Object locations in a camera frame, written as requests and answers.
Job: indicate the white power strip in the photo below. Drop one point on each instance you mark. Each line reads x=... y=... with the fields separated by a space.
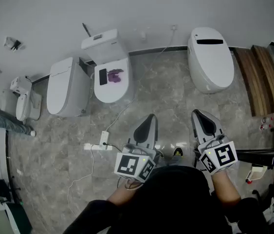
x=104 y=138

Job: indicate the white and red device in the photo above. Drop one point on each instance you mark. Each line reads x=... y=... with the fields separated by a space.
x=256 y=173

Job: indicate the white wall socket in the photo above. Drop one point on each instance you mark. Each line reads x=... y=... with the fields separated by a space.
x=174 y=27

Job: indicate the white long smart toilet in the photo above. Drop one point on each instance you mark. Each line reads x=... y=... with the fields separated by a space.
x=59 y=89

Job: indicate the white toilet with tank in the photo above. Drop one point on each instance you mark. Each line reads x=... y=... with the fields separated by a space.
x=112 y=91

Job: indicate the person's right shoe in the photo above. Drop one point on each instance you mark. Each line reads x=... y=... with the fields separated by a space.
x=178 y=152

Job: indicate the white oval smart toilet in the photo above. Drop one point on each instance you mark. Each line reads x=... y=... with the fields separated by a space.
x=212 y=67

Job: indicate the person's left forearm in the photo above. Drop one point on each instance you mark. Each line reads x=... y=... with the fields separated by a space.
x=124 y=194

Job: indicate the purple cloth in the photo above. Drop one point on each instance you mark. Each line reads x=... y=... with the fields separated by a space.
x=115 y=77

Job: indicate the black smartphone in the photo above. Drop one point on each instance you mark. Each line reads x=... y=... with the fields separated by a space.
x=103 y=77

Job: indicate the person's left shoe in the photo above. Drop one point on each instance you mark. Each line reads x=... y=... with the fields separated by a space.
x=160 y=153

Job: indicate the white wall bracket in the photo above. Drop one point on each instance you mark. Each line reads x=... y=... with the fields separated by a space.
x=12 y=43

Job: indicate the black metal bar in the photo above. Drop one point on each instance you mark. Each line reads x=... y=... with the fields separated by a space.
x=258 y=157

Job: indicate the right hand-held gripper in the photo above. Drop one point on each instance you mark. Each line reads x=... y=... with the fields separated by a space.
x=224 y=155

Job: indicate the person's shoe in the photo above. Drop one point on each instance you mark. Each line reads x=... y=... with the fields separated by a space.
x=160 y=153
x=178 y=152

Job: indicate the person's grey trousers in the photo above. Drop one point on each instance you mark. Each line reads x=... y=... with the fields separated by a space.
x=175 y=161

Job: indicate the red capped plastic bottle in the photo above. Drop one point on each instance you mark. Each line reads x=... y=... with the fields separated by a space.
x=265 y=120
x=264 y=127

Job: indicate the white rectangular adapter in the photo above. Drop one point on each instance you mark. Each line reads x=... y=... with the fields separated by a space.
x=90 y=146

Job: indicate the person's right forearm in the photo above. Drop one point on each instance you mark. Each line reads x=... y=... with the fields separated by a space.
x=225 y=189

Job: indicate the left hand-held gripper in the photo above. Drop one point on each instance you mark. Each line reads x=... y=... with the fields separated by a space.
x=127 y=163

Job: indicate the brown wooden steps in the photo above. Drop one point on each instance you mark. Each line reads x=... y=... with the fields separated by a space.
x=253 y=82

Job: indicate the small white toilet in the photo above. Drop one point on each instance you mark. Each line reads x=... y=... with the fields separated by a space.
x=21 y=106

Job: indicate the thin black rod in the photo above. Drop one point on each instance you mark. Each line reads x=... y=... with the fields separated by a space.
x=86 y=29

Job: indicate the person's black shirt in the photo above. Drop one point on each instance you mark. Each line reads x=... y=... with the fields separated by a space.
x=175 y=203

